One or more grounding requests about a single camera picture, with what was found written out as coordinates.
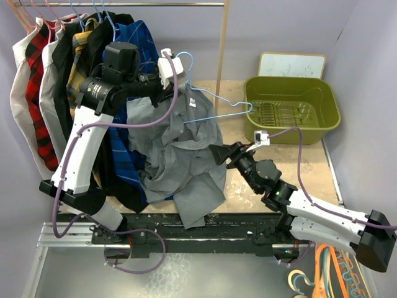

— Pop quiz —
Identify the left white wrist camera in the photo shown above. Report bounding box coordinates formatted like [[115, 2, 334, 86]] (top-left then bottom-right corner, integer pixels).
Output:
[[158, 48, 186, 89]]

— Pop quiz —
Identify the olive green plastic bin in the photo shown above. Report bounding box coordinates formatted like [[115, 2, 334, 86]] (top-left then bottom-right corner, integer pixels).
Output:
[[244, 76, 341, 145]]

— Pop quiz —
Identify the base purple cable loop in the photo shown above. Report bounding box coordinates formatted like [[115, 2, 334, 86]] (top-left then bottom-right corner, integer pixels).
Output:
[[104, 225, 167, 274]]

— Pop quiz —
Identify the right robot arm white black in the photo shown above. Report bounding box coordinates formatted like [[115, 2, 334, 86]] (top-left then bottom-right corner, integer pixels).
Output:
[[209, 142, 396, 273]]

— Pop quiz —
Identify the metal clothes rail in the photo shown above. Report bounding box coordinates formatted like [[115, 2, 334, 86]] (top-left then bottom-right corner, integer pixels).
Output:
[[11, 1, 226, 7]]

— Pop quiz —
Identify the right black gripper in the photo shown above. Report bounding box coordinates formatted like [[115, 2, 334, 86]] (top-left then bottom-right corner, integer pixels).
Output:
[[209, 142, 261, 194]]

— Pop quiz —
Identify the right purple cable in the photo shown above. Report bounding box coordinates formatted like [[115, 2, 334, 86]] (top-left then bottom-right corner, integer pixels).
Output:
[[268, 126, 397, 231]]

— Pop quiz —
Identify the pink hanger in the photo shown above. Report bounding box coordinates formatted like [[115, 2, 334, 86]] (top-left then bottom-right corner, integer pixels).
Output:
[[11, 0, 68, 38]]

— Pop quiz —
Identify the wooden clothes rack frame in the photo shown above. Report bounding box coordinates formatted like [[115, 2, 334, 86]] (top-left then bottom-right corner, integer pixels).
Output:
[[6, 0, 231, 119]]

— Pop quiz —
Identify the small whiteboard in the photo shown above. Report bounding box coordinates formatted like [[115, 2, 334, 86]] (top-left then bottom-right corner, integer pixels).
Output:
[[258, 52, 326, 79]]

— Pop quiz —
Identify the grey shirt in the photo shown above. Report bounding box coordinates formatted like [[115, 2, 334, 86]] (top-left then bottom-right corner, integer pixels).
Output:
[[128, 84, 226, 229]]

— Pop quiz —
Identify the yellow plaid shirt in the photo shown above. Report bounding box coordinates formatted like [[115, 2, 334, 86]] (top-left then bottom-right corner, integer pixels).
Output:
[[66, 17, 105, 191]]

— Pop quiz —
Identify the beige shirt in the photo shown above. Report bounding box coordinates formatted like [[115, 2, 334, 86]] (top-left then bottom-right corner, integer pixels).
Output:
[[10, 17, 53, 179]]

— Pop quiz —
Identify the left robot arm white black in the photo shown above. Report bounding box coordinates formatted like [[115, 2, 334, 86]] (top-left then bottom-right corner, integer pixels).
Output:
[[39, 42, 184, 243]]

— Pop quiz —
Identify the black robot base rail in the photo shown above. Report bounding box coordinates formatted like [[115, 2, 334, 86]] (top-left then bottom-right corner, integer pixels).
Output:
[[40, 212, 314, 259]]

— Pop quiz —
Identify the black dark shirt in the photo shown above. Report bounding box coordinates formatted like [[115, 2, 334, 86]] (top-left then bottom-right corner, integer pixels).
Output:
[[51, 23, 81, 141]]

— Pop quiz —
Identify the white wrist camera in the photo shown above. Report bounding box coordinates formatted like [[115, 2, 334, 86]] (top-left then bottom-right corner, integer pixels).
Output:
[[158, 48, 186, 89], [247, 130, 270, 151]]

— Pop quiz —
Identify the red plaid shirt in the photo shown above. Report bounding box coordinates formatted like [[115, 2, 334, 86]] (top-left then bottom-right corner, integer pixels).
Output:
[[25, 25, 58, 171]]

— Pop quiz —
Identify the blue plaid shirt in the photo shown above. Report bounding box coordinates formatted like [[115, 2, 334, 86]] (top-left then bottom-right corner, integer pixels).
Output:
[[107, 20, 159, 205]]

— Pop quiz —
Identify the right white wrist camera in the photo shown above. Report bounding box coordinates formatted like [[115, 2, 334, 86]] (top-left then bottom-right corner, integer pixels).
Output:
[[247, 130, 270, 151]]

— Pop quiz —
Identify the light blue hanger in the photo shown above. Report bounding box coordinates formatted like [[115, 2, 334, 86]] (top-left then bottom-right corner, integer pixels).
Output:
[[175, 51, 254, 125]]

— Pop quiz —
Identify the yellow hanger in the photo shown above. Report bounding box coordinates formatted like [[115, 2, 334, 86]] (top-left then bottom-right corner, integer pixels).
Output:
[[331, 248, 372, 297]]

